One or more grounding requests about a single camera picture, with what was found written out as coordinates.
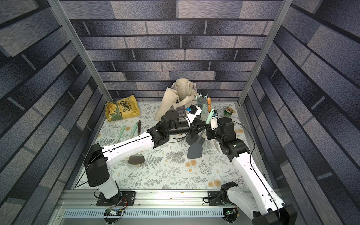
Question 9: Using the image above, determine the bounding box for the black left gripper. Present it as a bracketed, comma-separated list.
[165, 118, 209, 139]

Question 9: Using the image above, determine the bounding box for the mint handle grey ladle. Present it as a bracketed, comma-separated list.
[187, 109, 215, 159]

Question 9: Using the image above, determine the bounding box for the wooden handle white utensil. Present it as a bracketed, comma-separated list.
[207, 97, 212, 112]

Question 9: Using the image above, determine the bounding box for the dark brown handle utensil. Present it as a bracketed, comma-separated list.
[128, 120, 145, 166]

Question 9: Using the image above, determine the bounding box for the mint handle cream spoon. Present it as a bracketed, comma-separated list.
[115, 125, 126, 143]

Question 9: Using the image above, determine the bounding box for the grey utensil rack stand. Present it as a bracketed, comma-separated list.
[185, 93, 208, 145]

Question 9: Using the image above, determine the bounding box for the mint handle cream spatula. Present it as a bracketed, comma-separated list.
[131, 123, 138, 138]

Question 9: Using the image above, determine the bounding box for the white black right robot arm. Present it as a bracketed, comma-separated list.
[207, 117, 297, 225]

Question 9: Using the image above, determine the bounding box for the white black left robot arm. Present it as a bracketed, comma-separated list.
[83, 105, 214, 199]

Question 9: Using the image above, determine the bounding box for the green beer can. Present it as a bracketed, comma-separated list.
[224, 107, 233, 118]

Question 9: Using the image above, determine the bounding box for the beige canvas tote bag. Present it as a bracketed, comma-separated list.
[155, 78, 199, 121]

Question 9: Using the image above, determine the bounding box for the yellow green chips bag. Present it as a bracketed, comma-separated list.
[105, 95, 141, 122]

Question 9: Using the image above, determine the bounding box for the right circuit board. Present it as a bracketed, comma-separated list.
[223, 208, 238, 223]

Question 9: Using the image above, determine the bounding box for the circuit board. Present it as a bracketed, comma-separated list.
[104, 208, 126, 218]
[223, 208, 238, 223]

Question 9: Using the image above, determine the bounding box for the left circuit board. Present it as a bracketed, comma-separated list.
[104, 208, 126, 218]

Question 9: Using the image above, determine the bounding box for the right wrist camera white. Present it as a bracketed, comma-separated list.
[210, 110, 218, 130]

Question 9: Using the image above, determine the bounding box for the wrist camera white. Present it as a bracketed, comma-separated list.
[210, 110, 218, 130]
[186, 105, 202, 127]

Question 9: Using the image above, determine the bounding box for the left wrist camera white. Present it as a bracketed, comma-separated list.
[186, 105, 202, 127]

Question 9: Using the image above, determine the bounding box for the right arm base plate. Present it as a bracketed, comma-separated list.
[207, 190, 229, 206]

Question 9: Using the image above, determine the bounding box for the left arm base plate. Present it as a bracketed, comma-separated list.
[96, 191, 136, 207]

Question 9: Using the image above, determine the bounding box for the aluminium rail frame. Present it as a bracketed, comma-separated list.
[49, 189, 236, 225]

